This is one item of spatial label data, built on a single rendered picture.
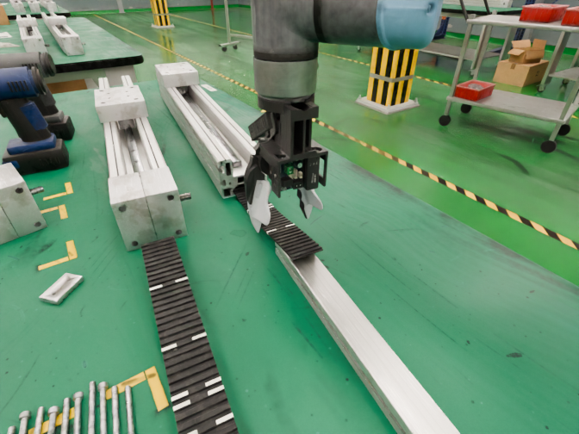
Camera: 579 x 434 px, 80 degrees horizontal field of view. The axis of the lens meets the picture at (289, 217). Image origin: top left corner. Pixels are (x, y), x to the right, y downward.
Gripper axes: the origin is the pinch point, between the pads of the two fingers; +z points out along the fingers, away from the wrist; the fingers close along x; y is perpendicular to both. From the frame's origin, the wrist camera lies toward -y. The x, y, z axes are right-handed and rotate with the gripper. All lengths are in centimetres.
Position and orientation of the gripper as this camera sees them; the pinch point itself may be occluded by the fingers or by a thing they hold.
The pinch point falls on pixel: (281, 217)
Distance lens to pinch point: 55.4
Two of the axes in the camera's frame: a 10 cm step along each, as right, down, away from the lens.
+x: 9.0, -2.5, 3.6
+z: 0.0, 8.2, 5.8
